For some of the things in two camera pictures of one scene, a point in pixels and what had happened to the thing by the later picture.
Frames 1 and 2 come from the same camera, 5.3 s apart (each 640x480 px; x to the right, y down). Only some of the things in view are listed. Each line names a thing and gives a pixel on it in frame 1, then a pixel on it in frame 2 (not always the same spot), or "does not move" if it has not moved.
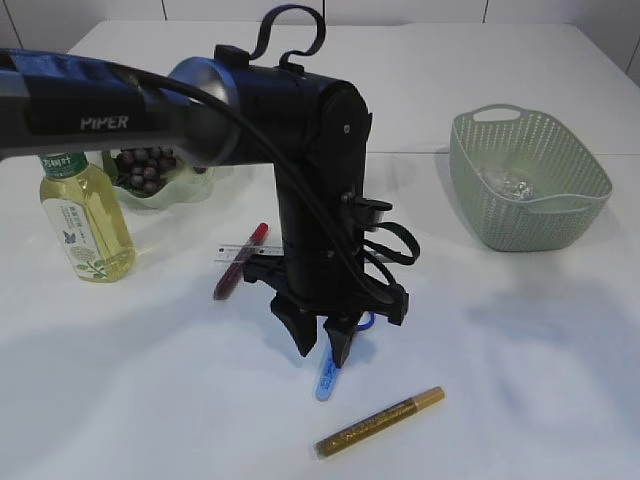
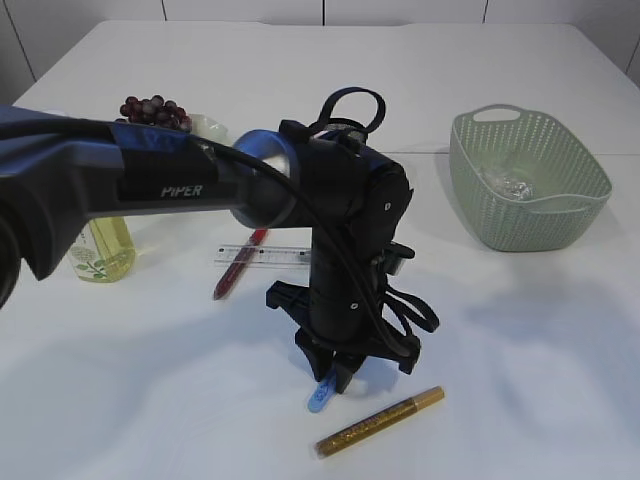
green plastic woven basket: (527, 184) does not move
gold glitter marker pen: (379, 422) does not move
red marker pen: (234, 271) does not move
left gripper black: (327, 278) to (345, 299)
